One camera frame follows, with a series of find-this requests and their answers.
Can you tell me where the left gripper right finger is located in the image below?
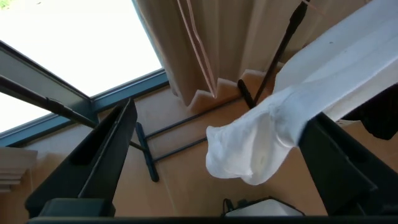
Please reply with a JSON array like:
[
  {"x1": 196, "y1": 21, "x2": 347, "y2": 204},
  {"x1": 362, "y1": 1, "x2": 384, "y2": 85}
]
[{"x1": 298, "y1": 112, "x2": 398, "y2": 216}]

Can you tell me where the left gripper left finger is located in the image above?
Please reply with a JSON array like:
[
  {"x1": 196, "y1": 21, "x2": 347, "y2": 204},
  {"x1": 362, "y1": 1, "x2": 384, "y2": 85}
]
[{"x1": 24, "y1": 98, "x2": 138, "y2": 218}]

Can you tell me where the white garment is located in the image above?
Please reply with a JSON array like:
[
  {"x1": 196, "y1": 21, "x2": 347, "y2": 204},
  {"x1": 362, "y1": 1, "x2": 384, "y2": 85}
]
[{"x1": 205, "y1": 0, "x2": 398, "y2": 187}]

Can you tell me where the black clothes rack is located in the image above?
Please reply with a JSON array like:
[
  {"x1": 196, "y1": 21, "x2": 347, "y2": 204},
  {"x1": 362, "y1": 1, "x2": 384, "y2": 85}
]
[{"x1": 0, "y1": 0, "x2": 309, "y2": 183}]

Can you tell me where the black garment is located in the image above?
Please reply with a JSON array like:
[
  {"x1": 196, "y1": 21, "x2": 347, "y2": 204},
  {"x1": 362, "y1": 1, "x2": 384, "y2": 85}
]
[{"x1": 341, "y1": 83, "x2": 398, "y2": 141}]

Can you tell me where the beige curtain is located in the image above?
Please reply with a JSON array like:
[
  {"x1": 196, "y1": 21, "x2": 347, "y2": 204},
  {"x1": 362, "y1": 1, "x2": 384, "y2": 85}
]
[
  {"x1": 132, "y1": 0, "x2": 374, "y2": 106},
  {"x1": 0, "y1": 146, "x2": 39, "y2": 194}
]

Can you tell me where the window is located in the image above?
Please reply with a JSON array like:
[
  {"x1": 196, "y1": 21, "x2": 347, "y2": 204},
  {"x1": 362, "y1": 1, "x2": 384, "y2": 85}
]
[{"x1": 0, "y1": 0, "x2": 170, "y2": 147}]

